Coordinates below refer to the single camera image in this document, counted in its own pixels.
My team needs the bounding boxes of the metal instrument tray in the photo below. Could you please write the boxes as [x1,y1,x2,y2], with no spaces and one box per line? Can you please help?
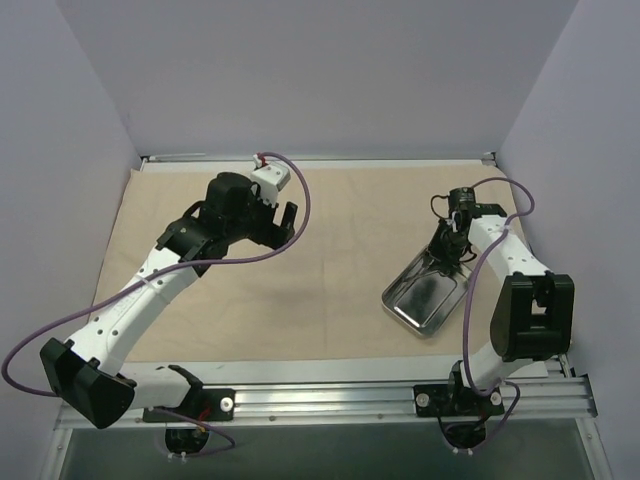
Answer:
[381,248,471,338]

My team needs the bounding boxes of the beige cloth wrap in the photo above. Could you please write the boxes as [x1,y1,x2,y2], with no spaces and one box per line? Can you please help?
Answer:
[77,163,551,365]

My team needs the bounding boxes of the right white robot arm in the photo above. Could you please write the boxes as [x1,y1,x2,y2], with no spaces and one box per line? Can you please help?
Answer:
[427,187,575,413]

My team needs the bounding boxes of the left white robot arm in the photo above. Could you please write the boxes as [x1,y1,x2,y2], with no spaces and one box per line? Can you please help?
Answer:
[40,164,299,429]

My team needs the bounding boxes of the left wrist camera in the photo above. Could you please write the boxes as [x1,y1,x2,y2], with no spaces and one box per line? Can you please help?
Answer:
[249,154,291,207]

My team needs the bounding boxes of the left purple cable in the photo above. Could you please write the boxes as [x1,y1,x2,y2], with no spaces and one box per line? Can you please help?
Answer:
[2,150,314,454]

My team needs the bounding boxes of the back aluminium rail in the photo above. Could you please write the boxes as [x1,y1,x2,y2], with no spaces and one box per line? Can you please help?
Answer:
[141,153,207,163]

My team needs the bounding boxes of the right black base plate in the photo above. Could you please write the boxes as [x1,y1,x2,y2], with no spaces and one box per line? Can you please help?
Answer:
[413,383,505,418]

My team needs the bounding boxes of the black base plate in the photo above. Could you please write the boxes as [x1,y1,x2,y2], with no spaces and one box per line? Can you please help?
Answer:
[142,388,236,423]
[413,383,505,418]

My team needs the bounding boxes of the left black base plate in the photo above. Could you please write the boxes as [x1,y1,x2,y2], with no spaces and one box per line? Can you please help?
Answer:
[142,388,236,423]

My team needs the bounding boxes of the front aluminium rail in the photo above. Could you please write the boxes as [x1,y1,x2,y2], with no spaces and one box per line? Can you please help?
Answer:
[57,377,599,429]

